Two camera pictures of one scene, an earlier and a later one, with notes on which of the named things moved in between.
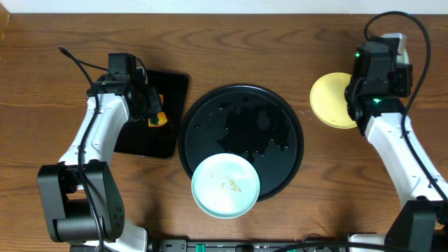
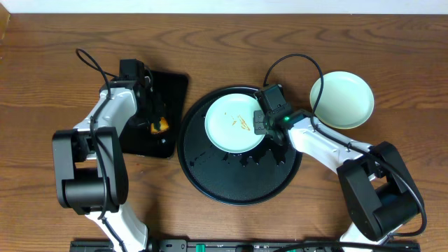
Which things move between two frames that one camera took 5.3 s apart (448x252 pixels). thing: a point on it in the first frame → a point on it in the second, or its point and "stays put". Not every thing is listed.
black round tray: x=244 y=120 stays put
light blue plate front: x=225 y=185 → x=229 y=122
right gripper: x=402 y=73 → x=259 y=128
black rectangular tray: x=137 y=138 stays put
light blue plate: x=405 y=57 → x=347 y=101
